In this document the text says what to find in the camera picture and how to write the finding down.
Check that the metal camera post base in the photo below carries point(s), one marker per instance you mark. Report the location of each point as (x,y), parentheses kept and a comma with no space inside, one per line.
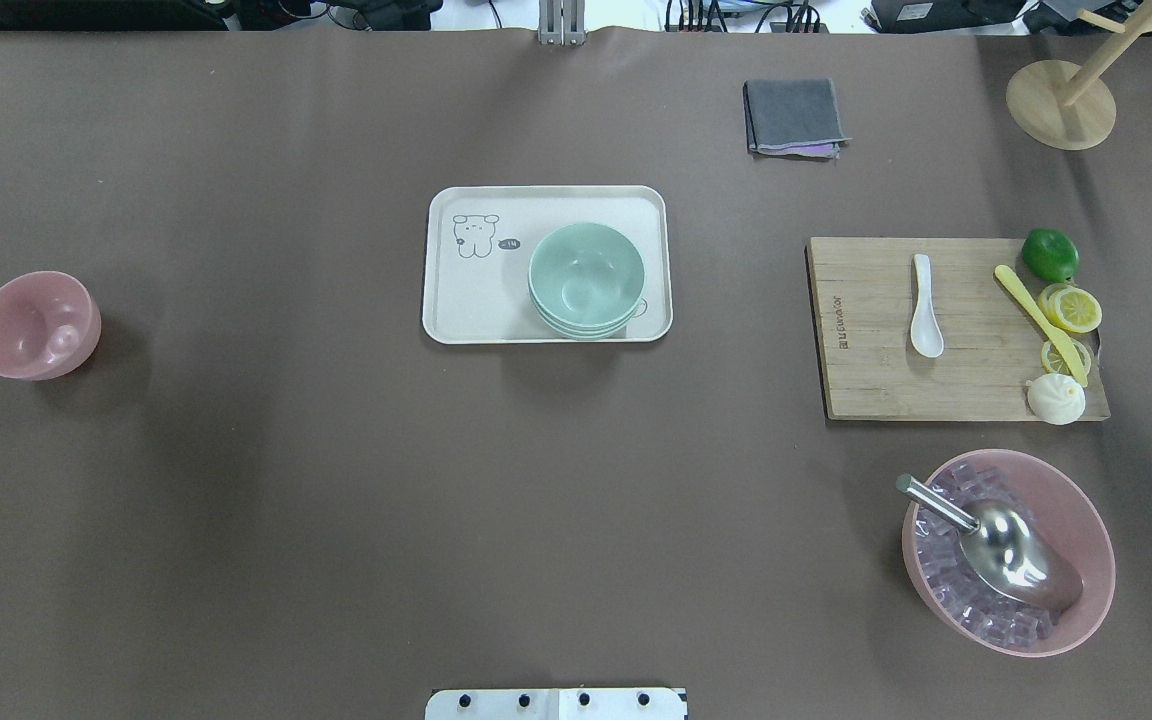
(561,22)

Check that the green bowl stack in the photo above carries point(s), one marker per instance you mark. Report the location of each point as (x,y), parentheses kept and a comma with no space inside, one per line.
(586,280)

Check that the lemon slice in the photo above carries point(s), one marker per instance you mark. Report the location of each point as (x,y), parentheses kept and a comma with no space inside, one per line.
(1070,308)
(1054,362)

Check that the white mounting plate with screws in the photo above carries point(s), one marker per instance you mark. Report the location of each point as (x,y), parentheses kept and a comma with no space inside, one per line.
(559,703)

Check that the metal ice scoop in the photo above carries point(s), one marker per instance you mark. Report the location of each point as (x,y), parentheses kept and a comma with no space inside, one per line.
(1003,550)

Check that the white ceramic spoon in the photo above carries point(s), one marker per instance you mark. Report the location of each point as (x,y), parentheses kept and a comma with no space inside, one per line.
(925,333)

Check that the yellow plastic knife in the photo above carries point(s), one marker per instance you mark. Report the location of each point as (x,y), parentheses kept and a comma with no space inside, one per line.
(1059,338)

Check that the large pink bowl with ice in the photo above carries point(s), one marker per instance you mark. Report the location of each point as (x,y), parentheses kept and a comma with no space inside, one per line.
(1054,506)

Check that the bamboo cutting board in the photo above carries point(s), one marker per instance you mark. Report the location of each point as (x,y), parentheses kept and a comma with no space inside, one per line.
(864,298)

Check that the cream tray with dog print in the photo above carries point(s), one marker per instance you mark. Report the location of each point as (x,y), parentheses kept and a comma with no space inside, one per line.
(480,242)

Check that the small pink bowl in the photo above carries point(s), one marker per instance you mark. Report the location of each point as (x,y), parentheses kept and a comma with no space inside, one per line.
(49,326)

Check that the lower lemon slice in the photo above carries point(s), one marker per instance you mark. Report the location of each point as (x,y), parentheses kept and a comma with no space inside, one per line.
(1054,362)

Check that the folded grey cloth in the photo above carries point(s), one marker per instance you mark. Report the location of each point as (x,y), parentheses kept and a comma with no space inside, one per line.
(793,117)

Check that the green lime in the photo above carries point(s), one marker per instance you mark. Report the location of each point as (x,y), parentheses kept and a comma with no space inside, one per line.
(1051,255)

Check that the upper lemon slice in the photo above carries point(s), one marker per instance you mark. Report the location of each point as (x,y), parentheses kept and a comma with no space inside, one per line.
(1070,308)

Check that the wooden mug tree stand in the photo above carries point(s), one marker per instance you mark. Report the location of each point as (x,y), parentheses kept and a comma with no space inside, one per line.
(1066,105)

